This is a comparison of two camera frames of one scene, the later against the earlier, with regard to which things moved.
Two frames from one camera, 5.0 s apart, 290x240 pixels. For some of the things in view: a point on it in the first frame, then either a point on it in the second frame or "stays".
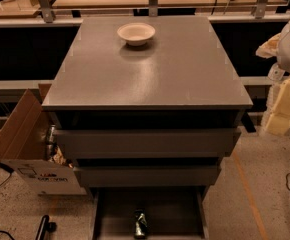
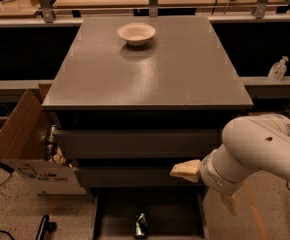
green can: x=141 y=224 stays
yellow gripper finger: x=270 y=47 → x=233 y=202
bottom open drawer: x=172 y=212 stays
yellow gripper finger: x=285 y=104 → x=190 y=170
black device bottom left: x=45 y=228 stays
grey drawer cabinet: x=149 y=127 stays
